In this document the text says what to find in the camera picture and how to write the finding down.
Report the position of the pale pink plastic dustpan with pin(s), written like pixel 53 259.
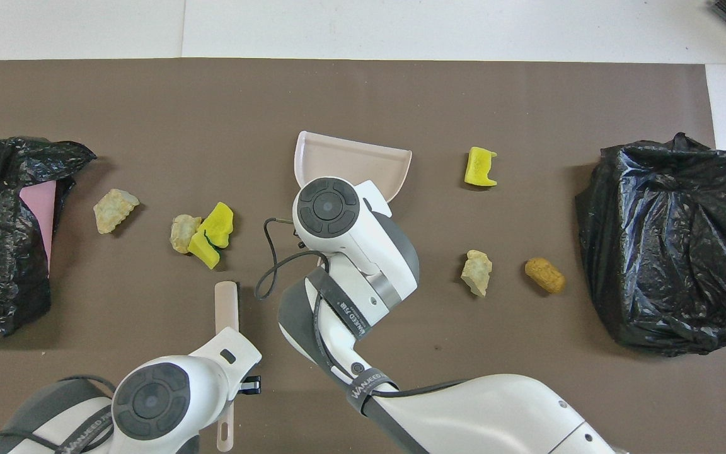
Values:
pixel 350 161

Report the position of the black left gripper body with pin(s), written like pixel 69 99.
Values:
pixel 251 384

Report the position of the beige hand brush black bristles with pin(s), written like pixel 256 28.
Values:
pixel 226 309

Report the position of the pink bin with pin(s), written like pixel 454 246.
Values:
pixel 40 208

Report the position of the black bag lined bin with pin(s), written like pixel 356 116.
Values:
pixel 672 252

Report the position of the yellow notched sponge piece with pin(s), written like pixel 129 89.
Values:
pixel 479 167

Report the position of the orange brown fried nugget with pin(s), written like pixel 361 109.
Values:
pixel 544 275

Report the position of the yellow sponge chunk green edge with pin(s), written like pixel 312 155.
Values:
pixel 207 253

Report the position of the brown table mat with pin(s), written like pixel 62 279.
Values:
pixel 401 94

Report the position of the large yellow sponge chunk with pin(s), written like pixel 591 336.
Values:
pixel 218 222

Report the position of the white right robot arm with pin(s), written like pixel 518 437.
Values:
pixel 495 410

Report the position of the large pale foam scrap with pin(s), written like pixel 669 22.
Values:
pixel 114 210

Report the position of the small pale foam scrap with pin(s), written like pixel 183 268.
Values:
pixel 183 233

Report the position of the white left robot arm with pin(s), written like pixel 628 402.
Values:
pixel 212 372

